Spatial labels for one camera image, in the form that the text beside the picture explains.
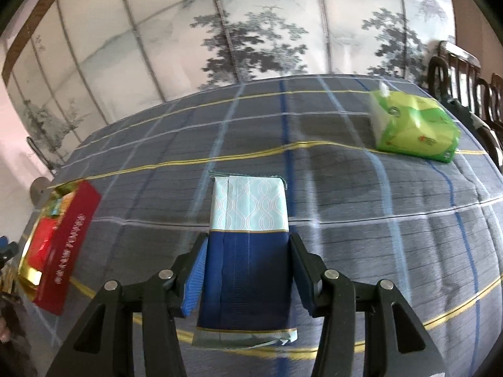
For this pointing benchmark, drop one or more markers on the round stone disc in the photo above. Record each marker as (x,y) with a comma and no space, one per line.
(37,192)

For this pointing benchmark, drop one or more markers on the green tissue pack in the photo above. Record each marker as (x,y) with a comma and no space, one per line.
(416,129)

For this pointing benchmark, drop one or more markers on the brown woven blind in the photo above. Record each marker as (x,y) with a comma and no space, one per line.
(39,11)

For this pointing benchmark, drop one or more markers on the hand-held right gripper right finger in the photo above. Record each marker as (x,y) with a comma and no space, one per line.
(302,279)

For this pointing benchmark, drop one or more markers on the red tin box gold inside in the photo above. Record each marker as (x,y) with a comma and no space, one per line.
(70,243)

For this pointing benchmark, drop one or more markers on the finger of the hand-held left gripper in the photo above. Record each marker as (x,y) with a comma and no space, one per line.
(7,250)

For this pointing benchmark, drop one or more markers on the red packet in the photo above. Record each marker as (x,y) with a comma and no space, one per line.
(39,243)

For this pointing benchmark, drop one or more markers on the ink landscape folding screen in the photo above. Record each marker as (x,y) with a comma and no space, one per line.
(157,47)

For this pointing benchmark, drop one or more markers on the thin metal chair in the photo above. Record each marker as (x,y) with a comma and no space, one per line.
(33,145)

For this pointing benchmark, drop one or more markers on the navy and pale tissue pack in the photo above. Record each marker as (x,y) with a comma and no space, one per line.
(247,243)

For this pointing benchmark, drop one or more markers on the dark cloth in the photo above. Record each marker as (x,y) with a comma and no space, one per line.
(467,119)

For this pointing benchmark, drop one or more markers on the dark wooden chair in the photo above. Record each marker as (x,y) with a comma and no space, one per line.
(491,98)
(452,66)

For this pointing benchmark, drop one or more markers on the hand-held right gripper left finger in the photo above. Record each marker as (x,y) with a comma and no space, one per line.
(194,279)

